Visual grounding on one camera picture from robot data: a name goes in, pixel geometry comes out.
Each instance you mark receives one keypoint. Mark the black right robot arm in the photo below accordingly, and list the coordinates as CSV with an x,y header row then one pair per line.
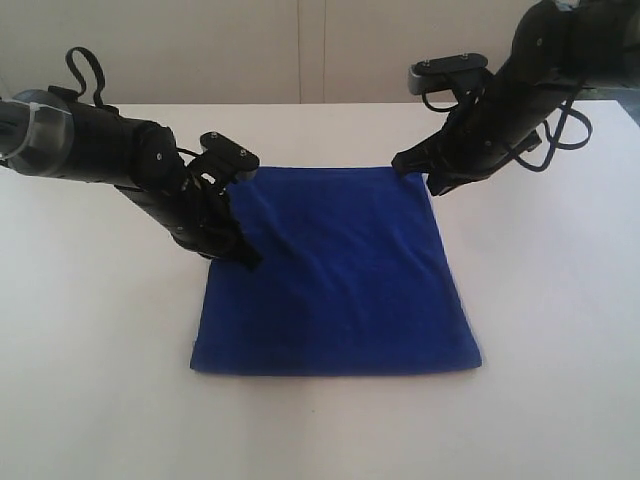
x,y
596,39

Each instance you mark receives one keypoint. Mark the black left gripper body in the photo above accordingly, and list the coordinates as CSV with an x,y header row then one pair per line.
x,y
197,216

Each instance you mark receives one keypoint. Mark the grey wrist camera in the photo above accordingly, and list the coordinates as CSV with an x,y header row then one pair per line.
x,y
223,161
459,73

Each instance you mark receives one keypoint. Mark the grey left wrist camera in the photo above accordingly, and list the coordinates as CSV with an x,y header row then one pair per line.
x,y
223,161

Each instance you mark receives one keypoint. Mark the blue terry towel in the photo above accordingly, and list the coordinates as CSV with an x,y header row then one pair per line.
x,y
353,281

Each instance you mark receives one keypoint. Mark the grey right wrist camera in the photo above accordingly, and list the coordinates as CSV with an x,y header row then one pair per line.
x,y
459,73

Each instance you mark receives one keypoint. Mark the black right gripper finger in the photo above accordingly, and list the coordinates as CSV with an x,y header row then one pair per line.
x,y
424,157
441,183

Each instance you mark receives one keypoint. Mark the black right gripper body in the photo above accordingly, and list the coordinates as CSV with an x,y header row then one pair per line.
x,y
516,119

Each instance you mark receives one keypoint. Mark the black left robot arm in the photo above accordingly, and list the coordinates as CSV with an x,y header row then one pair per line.
x,y
49,134

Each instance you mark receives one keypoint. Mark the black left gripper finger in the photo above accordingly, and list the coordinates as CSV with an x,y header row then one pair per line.
x,y
244,254

